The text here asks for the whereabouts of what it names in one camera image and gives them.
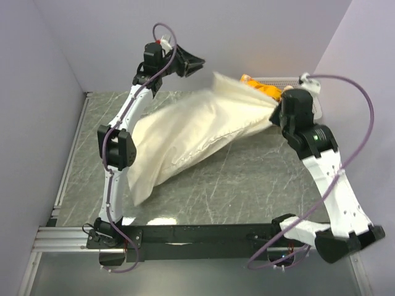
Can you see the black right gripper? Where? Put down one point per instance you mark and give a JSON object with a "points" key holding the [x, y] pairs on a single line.
{"points": [[274, 118]]}

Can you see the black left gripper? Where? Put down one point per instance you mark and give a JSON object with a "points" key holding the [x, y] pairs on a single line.
{"points": [[187, 62]]}

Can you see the cream satin pillowcase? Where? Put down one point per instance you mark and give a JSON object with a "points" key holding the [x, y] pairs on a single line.
{"points": [[185, 133]]}

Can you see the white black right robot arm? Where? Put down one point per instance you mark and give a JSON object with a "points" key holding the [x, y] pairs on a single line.
{"points": [[349, 230]]}

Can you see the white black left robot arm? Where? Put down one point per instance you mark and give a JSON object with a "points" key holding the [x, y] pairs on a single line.
{"points": [[116, 147]]}

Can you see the yellow cloth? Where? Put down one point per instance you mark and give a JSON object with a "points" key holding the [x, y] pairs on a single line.
{"points": [[269, 90]]}

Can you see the white orange patterned cloth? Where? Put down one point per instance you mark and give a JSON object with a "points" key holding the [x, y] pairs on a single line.
{"points": [[279, 83]]}

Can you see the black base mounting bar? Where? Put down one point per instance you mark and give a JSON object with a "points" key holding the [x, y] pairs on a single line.
{"points": [[180, 242]]}

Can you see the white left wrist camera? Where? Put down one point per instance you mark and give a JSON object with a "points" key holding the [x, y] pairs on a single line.
{"points": [[165, 42]]}

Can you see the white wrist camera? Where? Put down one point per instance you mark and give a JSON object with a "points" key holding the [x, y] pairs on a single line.
{"points": [[165, 42], [309, 84]]}

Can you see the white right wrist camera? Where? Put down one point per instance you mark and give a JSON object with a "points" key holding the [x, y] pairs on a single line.
{"points": [[309, 84]]}

